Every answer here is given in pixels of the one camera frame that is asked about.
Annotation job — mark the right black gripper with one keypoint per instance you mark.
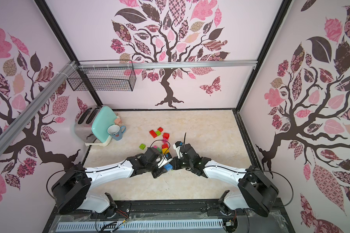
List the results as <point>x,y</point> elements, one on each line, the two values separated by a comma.
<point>177,163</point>

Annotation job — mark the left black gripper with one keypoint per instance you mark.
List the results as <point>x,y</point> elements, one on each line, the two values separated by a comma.
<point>161,171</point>

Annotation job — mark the red square lego brick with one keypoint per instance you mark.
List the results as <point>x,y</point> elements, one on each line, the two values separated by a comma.
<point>166,136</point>

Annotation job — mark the blue long lego brick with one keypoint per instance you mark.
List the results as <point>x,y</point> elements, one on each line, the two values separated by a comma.
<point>168,167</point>

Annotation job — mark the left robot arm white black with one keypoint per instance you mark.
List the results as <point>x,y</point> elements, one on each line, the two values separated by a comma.
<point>73,191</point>

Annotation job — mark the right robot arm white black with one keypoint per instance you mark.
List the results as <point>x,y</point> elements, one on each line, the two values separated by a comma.
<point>254,189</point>

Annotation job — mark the yellow lego brick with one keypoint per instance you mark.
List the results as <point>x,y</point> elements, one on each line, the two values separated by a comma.
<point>165,150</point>

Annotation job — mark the red long lego brick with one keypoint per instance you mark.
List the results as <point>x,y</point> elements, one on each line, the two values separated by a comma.
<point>153,133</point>

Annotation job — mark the blue floral mug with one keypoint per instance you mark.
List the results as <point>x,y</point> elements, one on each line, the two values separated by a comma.
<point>116,132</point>

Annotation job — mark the pink patterned small jar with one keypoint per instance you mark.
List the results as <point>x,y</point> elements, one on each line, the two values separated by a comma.
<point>118,121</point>

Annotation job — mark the mint green toaster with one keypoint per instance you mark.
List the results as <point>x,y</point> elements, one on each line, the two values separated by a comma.
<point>92,126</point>

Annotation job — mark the white slotted cable duct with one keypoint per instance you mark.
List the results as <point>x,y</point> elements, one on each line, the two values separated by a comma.
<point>138,226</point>

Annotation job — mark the black wire basket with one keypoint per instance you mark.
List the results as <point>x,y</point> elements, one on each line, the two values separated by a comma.
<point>110,75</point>

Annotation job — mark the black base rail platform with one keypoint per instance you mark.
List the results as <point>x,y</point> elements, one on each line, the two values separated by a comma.
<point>237,221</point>

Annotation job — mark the aluminium frame rail back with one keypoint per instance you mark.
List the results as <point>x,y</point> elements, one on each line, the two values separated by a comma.
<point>171,65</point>

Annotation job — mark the aluminium frame rail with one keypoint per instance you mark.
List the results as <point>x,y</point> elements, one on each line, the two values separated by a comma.
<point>171,65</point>
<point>15,128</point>

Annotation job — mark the aluminium frame rail left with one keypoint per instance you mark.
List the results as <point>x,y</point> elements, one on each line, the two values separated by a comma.
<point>15,128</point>

